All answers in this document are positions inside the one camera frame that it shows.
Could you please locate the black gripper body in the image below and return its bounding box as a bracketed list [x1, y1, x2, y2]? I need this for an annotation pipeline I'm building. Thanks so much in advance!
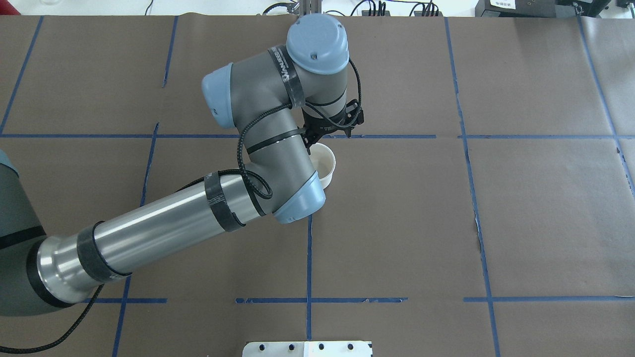
[303, 112, 348, 147]

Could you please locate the white mug black handle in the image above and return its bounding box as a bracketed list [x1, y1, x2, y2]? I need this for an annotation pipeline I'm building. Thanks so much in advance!
[309, 143, 336, 189]

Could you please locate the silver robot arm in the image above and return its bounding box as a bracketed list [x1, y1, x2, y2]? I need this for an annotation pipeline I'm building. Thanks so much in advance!
[1, 13, 361, 316]

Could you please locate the brown paper table cover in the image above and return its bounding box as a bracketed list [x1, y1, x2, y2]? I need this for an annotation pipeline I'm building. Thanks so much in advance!
[1, 13, 634, 357]

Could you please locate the black computer box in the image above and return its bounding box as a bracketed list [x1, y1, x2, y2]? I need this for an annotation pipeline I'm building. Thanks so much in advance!
[474, 0, 556, 18]

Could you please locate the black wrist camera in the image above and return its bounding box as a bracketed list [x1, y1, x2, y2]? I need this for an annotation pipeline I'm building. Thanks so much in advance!
[343, 99, 365, 137]

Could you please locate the aluminium frame post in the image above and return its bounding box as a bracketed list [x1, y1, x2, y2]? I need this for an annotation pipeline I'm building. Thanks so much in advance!
[294, 0, 323, 16]

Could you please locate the white camera pole base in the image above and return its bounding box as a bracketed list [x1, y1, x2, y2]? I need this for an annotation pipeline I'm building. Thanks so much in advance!
[241, 340, 374, 357]

